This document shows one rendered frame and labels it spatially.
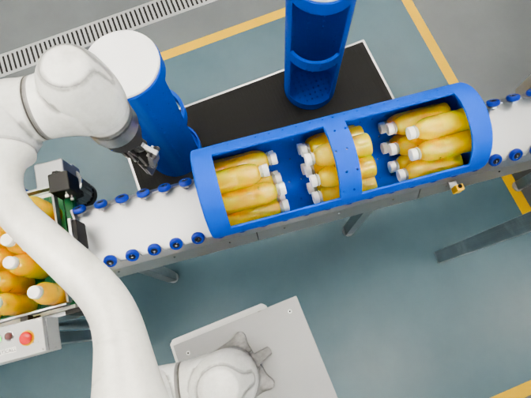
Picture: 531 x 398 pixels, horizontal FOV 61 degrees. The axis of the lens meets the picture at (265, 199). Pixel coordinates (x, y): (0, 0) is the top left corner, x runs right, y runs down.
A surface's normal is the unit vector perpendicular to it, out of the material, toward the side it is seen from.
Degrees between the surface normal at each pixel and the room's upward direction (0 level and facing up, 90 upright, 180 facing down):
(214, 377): 8
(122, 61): 0
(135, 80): 0
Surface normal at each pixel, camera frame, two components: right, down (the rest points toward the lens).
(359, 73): -0.04, -0.25
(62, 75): 0.07, -0.04
